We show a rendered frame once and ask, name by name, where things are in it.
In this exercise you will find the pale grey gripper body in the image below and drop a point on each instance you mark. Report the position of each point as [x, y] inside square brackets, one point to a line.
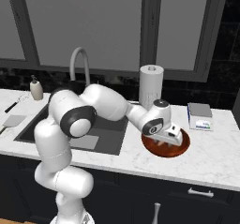
[173, 139]

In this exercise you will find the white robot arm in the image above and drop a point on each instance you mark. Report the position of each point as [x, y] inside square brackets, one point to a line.
[103, 101]

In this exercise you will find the brown round bowl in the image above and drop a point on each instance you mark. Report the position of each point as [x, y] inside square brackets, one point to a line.
[165, 151]

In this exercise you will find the dark kitchen sink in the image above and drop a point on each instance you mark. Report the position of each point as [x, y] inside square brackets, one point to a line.
[108, 137]

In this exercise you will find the dark cupboard door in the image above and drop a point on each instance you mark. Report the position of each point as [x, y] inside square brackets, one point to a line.
[203, 216]

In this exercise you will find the white kitchen scale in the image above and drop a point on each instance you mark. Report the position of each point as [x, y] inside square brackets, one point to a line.
[201, 116]

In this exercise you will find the dark drawer front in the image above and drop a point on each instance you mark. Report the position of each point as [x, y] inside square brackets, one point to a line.
[168, 188]

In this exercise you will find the white paper towel roll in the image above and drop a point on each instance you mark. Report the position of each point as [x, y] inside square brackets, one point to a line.
[151, 85]

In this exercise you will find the grey curved tap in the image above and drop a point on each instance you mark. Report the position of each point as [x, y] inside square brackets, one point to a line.
[74, 59]

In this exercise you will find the grey framed window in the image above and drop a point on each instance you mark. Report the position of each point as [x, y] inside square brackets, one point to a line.
[93, 24]

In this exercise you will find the beige soap dispenser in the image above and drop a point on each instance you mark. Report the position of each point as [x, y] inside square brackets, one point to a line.
[36, 90]

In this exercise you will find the grey spatula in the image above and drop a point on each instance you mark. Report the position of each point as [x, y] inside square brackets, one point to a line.
[14, 121]

